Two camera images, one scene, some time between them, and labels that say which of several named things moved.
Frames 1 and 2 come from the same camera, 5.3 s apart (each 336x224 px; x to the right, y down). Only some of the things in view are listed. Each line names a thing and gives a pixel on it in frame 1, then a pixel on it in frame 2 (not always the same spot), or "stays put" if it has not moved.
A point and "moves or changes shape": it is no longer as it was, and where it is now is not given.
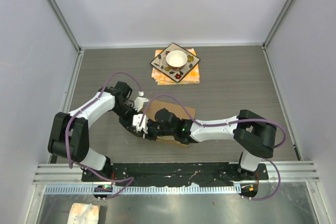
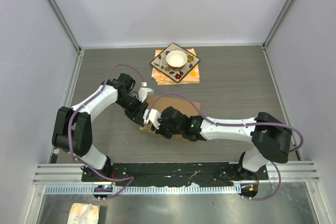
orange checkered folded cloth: (192, 77) stays put
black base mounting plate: (177, 174) stays put
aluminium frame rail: (51, 173) stays put
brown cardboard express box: (151, 107) moves or changes shape
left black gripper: (127, 124) -> (137, 115)
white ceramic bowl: (176, 59) stays put
